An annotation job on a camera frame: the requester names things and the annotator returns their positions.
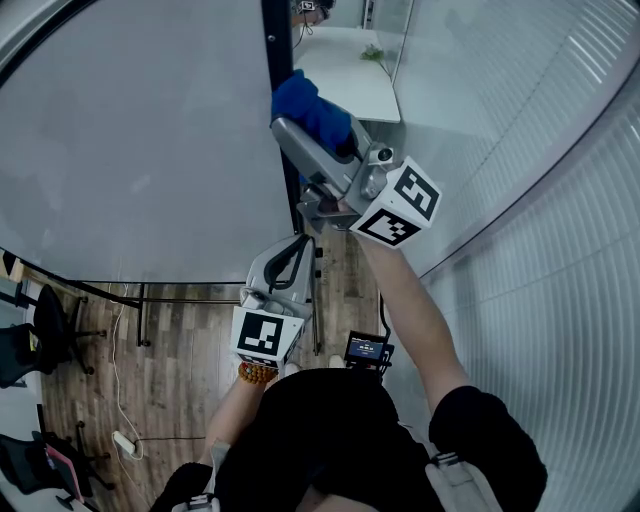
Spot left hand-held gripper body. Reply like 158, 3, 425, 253
229, 286, 315, 372

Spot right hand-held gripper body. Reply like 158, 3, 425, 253
296, 143, 445, 251

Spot blue cloth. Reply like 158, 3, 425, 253
270, 68, 354, 151

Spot white whiteboard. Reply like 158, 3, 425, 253
0, 0, 306, 286

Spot person's left forearm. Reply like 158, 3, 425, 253
199, 372, 276, 466

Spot person's right forearm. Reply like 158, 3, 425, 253
357, 234, 471, 416

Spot white table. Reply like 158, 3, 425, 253
292, 24, 402, 125

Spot small black screen device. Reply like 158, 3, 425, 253
345, 329, 395, 374

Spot green plant sprig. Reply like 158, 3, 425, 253
359, 43, 389, 69

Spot person's black clothing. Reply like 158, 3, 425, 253
149, 367, 549, 512

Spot white power strip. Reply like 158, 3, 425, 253
112, 430, 144, 460

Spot white window blinds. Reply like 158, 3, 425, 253
419, 0, 640, 512

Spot black office chair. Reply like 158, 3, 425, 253
0, 323, 44, 390
32, 283, 109, 376
0, 419, 116, 512

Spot pink folder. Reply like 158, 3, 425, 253
44, 444, 84, 504

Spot light wooden desk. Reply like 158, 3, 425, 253
0, 248, 26, 282

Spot wooden bead bracelet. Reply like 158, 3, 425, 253
237, 362, 279, 386

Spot black power cable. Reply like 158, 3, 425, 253
134, 434, 209, 445

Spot grey backpack strap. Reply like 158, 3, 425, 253
172, 439, 231, 512
424, 452, 504, 512

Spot white cable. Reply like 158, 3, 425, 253
110, 282, 146, 461

